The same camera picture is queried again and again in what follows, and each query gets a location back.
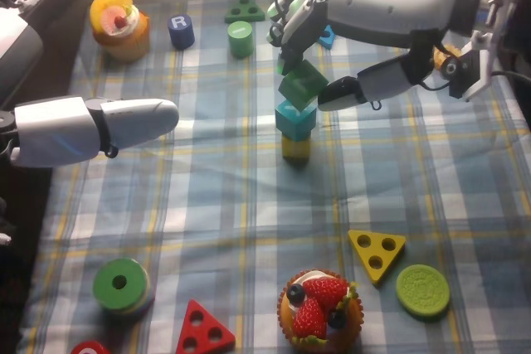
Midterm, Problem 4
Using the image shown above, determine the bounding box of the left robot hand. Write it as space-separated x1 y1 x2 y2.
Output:
266 0 487 113

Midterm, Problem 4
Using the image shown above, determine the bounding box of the yellow triangle block with holes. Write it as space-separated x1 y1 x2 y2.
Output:
347 229 407 287

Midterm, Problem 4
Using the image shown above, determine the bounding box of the yellow cube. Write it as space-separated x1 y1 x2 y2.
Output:
280 133 313 162

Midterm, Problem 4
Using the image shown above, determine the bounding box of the rainbow ring stack toy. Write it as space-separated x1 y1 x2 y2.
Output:
91 257 157 322

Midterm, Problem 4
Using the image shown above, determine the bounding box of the green cube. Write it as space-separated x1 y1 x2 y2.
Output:
277 59 330 111

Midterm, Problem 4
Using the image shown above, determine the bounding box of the red triangle block with holes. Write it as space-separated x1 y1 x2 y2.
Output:
175 298 237 354

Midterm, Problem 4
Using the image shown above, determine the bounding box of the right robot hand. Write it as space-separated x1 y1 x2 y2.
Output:
0 0 181 169

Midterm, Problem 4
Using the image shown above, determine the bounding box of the yellow toy biscuit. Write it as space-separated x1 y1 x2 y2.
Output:
432 44 462 78

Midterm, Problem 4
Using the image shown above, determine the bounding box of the teal letter cube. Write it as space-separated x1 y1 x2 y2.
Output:
275 99 318 143

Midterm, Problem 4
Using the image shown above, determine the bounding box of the toy cupcake with strawberries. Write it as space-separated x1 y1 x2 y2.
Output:
276 269 364 349

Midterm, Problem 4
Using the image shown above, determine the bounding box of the red cylinder block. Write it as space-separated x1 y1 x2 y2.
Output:
69 340 111 354

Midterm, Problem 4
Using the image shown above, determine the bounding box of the blue cylinder block letter R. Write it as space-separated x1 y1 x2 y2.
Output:
167 13 197 51

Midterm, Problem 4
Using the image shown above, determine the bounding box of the green toy sandwich cookie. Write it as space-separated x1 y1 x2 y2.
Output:
395 264 451 322

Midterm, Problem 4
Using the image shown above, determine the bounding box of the toy cupcake with peach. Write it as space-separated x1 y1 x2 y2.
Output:
89 0 152 63

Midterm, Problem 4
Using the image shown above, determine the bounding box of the blue triangle block with holes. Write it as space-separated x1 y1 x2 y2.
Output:
317 24 337 51

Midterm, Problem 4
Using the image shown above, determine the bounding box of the plaid tablecloth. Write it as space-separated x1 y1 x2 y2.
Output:
16 0 531 354

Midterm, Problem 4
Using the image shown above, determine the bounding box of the green triangle block with holes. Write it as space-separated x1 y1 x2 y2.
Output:
224 0 266 25

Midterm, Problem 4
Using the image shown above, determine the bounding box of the green cylinder block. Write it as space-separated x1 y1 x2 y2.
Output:
227 21 256 59

